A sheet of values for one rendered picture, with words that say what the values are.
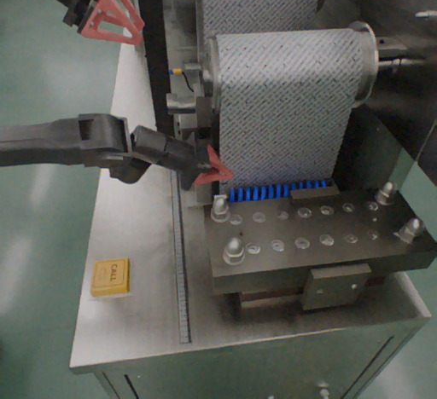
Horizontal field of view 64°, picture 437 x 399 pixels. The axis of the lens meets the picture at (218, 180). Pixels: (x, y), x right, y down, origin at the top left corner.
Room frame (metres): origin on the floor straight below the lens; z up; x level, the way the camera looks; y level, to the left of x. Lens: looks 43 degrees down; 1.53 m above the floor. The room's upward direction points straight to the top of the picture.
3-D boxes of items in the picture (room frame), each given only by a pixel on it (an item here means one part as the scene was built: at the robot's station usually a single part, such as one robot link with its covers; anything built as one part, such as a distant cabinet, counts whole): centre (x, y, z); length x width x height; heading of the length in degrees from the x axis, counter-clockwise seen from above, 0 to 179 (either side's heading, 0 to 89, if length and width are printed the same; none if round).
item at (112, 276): (0.38, 0.21, 0.91); 0.07 x 0.07 x 0.02; 8
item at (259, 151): (0.52, -0.12, 1.10); 0.23 x 0.01 x 0.18; 98
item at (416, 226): (0.39, -0.34, 1.05); 0.04 x 0.04 x 0.04
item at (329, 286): (0.32, -0.21, 0.96); 0.10 x 0.03 x 0.11; 98
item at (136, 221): (1.50, 0.10, 0.88); 2.52 x 0.66 x 0.04; 8
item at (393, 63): (0.61, -0.28, 1.25); 0.07 x 0.04 x 0.04; 98
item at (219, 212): (0.44, 0.00, 1.05); 0.04 x 0.04 x 0.04
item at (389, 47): (0.61, -0.29, 1.28); 0.06 x 0.05 x 0.02; 98
